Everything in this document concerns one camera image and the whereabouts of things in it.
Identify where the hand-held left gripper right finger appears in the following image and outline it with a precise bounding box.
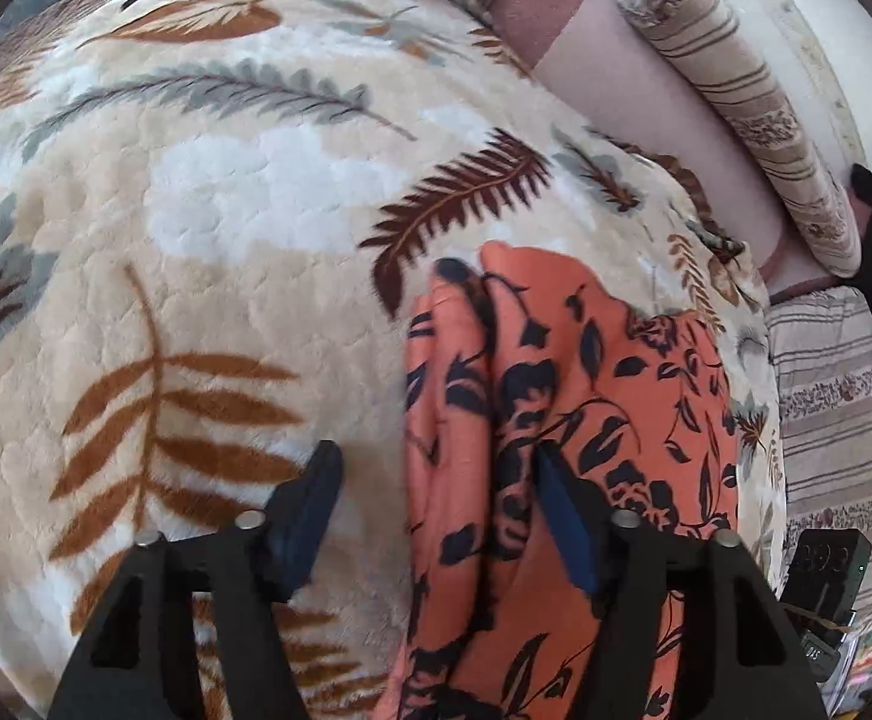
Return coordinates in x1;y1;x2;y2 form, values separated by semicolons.
537;444;831;720

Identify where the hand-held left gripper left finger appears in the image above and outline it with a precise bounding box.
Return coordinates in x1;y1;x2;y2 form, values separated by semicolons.
46;440;345;720

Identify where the orange floral garment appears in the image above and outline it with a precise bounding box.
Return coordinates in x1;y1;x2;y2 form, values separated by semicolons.
387;240;741;720

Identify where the striped beige cloth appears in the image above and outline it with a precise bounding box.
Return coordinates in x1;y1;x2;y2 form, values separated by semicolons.
766;289;872;616

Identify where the leaf print fleece blanket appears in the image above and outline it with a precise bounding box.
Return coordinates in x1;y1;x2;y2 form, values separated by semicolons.
0;0;786;720

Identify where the pink bed sheet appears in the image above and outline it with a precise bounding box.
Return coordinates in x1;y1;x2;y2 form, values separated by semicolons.
481;0;842;301

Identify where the striped beige bolster pillow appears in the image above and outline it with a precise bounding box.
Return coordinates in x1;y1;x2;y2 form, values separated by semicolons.
616;0;864;278

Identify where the white bed headboard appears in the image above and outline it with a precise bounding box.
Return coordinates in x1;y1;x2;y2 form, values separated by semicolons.
706;0;872;188

